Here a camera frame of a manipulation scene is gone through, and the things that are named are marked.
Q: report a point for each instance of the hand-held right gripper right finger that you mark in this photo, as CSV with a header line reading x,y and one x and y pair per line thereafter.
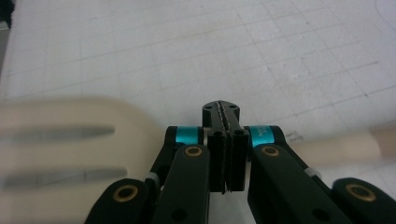
x,y
238,155

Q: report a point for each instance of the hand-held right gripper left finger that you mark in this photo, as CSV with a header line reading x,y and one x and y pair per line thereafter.
x,y
216,155

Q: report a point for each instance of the slotted beige spatula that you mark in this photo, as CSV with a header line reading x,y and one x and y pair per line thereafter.
x,y
62,152

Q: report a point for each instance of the white grid mat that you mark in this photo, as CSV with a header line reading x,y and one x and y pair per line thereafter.
x,y
186,46

